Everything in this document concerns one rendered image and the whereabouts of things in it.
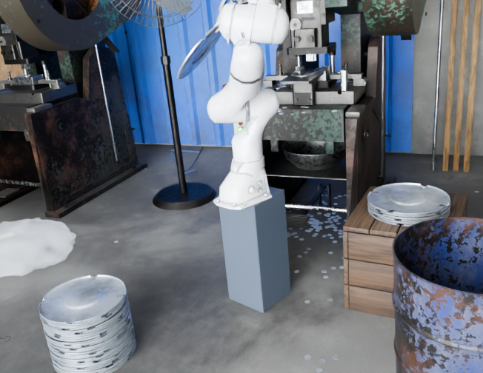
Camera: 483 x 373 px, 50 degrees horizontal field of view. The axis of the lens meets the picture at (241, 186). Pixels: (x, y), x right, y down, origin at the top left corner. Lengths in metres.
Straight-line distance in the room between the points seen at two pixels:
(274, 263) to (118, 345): 0.64
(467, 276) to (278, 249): 0.68
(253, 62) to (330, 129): 0.81
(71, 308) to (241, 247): 0.63
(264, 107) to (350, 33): 0.96
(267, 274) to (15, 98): 2.00
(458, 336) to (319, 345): 0.63
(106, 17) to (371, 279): 2.19
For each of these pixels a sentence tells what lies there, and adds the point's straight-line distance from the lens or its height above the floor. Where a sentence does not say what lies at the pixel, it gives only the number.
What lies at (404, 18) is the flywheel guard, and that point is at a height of 1.01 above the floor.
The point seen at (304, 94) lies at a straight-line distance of 2.40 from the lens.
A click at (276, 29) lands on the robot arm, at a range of 1.62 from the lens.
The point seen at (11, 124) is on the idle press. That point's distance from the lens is 3.35.
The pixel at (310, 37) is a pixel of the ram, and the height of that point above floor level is 0.94.
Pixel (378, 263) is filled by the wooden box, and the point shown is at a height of 0.22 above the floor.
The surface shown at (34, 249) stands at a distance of 2.58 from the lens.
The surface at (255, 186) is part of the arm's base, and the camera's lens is 1.87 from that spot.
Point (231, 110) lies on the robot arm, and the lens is 1.78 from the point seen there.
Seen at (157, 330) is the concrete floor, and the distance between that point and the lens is 2.06.
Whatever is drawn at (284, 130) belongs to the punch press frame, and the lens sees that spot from 2.40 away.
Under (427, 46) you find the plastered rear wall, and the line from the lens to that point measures 3.62.
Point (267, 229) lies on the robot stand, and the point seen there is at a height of 0.33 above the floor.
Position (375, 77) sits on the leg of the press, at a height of 0.70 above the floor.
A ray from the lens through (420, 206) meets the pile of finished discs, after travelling 1.96.
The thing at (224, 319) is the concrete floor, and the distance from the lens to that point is 2.06.
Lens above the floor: 1.18
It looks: 21 degrees down
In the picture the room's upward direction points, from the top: 5 degrees counter-clockwise
